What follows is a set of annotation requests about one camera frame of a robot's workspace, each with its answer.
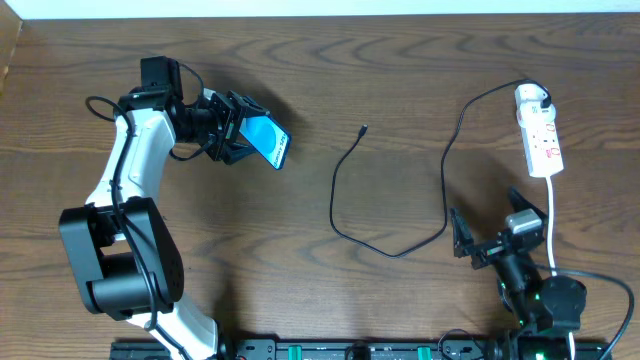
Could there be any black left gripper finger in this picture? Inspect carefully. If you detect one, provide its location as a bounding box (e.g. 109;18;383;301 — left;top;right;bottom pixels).
227;91;271;119
222;143;257;165

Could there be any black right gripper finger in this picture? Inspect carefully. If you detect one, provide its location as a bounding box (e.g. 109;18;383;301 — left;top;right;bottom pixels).
450;208;474;258
507;186;546;224

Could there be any blue Galaxy smartphone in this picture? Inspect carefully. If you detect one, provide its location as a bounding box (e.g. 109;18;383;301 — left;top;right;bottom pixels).
239;115;292;170

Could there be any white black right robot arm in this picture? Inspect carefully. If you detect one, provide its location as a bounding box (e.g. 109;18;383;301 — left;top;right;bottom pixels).
450;188;587;359

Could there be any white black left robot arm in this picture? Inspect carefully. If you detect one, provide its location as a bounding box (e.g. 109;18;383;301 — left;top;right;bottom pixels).
59;56;292;359

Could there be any black charger plug adapter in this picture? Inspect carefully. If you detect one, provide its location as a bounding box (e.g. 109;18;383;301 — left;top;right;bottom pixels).
541;95;552;108

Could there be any white power strip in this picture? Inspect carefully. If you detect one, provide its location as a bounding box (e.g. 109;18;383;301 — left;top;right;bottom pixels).
514;83;564;178

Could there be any white power strip cord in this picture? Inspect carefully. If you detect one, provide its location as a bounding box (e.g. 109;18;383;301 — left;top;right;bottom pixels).
544;174;578;360

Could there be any black USB charging cable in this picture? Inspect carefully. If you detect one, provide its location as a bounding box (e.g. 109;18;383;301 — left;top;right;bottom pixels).
328;78;551;260

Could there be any black mounting rail base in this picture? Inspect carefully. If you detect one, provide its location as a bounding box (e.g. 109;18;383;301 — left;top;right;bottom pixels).
108;338;605;360

